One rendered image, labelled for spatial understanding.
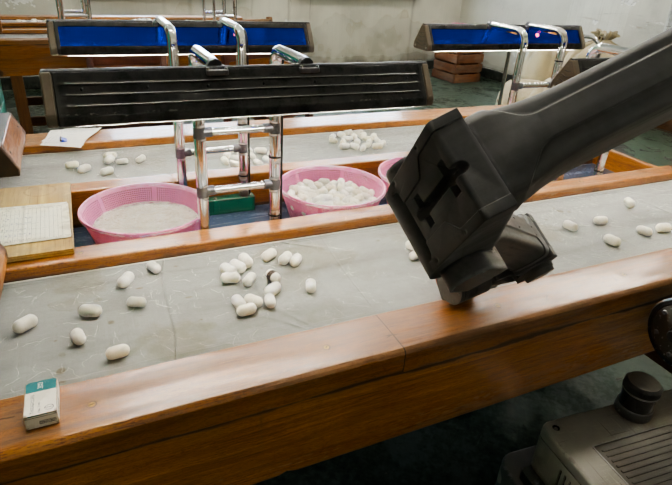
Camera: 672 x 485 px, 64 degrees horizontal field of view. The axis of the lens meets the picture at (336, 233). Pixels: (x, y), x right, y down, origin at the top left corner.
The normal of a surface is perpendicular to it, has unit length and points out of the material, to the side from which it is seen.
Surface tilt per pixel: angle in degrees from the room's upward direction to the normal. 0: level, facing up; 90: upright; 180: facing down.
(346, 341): 0
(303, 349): 0
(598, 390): 0
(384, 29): 90
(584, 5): 91
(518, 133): 48
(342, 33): 89
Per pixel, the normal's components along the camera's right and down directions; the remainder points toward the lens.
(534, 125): -0.14, -0.27
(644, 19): -0.87, 0.18
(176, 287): 0.06, -0.89
